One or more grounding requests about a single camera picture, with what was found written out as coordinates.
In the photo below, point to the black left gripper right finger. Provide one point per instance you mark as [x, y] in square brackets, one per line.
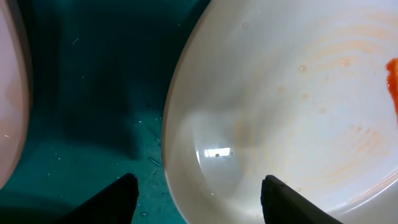
[283, 205]

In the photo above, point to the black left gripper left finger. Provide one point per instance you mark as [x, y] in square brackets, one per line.
[115, 204]

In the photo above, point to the teal plastic tray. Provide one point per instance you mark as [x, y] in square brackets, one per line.
[101, 73]

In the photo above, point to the white plate with sauce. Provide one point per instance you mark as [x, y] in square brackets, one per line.
[16, 87]

